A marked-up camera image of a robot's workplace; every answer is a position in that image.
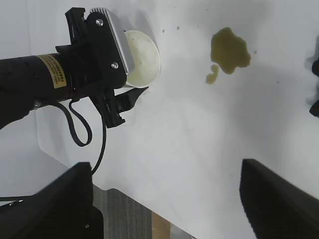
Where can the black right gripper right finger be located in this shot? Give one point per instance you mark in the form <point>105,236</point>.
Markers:
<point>281,204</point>

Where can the white paper cup green logo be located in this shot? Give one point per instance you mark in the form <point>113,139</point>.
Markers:
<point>144,57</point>

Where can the black purple cloth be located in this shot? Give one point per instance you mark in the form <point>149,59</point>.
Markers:
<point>316,67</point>

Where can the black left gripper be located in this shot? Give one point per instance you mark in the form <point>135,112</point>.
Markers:
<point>79,62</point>

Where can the large brown coffee puddle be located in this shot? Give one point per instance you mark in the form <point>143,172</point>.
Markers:
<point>229,49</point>

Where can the small brown coffee puddle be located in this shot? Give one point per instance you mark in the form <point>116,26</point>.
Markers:
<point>211,77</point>

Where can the brown cardboard piece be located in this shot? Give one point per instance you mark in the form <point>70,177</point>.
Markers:
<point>160,226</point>

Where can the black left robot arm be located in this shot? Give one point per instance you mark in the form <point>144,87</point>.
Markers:
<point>25,82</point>

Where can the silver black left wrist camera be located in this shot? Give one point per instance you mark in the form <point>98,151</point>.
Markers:
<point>118,42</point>

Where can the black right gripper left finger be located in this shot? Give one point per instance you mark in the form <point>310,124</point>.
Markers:
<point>54,211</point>

